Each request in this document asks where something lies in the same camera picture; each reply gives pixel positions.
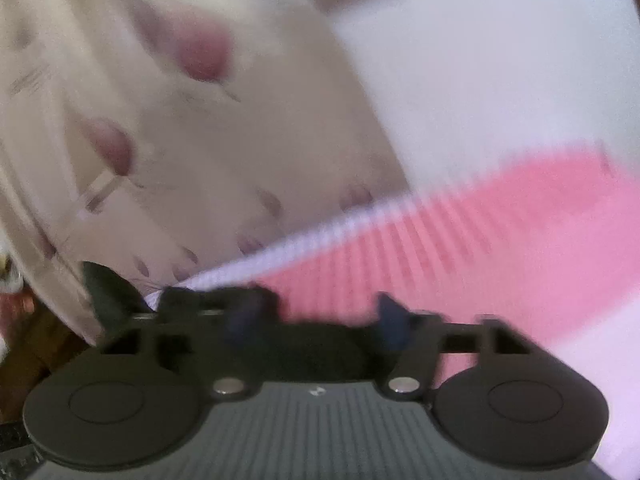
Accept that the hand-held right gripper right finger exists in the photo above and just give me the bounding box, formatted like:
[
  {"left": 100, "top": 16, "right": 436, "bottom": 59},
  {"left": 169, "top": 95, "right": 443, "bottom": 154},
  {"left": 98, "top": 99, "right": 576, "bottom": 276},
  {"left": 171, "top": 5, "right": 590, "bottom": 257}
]
[{"left": 371, "top": 292, "right": 542, "bottom": 402}]

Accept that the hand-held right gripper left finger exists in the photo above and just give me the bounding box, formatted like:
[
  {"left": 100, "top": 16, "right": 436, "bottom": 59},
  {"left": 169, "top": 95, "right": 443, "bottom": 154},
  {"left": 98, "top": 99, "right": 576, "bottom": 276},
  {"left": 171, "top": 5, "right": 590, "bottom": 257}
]
[{"left": 100, "top": 284, "right": 282, "bottom": 402}]

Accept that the dark green padded jacket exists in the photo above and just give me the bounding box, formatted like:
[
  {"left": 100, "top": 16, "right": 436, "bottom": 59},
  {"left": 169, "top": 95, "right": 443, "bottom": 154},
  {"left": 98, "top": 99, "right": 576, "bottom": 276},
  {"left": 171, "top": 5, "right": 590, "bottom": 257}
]
[{"left": 81, "top": 260, "right": 148, "bottom": 332}]

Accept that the pink and white bed sheet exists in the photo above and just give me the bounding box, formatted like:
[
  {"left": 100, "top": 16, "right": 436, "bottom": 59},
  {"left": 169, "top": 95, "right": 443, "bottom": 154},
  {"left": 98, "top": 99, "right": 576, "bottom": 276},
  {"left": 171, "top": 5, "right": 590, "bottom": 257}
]
[{"left": 144, "top": 140, "right": 640, "bottom": 467}]

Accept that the beige leaf print curtain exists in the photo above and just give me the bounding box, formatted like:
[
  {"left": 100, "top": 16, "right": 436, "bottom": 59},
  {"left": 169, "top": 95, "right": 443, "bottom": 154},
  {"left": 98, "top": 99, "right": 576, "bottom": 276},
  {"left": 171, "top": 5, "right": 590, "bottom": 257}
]
[{"left": 0, "top": 0, "right": 412, "bottom": 347}]

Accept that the brown wooden cabinet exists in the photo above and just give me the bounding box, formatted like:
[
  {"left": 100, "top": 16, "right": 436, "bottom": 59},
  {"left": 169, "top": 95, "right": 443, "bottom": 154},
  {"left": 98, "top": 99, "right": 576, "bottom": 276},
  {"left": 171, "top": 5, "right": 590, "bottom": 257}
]
[{"left": 0, "top": 298, "right": 99, "bottom": 427}]

